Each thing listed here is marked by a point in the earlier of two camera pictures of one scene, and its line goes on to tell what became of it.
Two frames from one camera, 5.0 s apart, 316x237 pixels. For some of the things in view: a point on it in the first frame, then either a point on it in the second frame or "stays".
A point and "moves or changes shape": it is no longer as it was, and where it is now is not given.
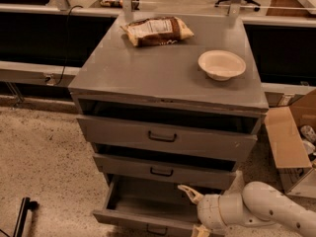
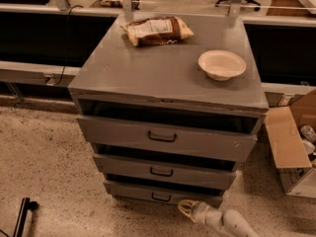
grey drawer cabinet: [152, 114] stays
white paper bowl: [221, 64] stays
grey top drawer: [192, 141] stays
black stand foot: [26, 205] stays
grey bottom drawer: [130, 206] moves or changes shape
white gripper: [207, 211] -> [201, 211]
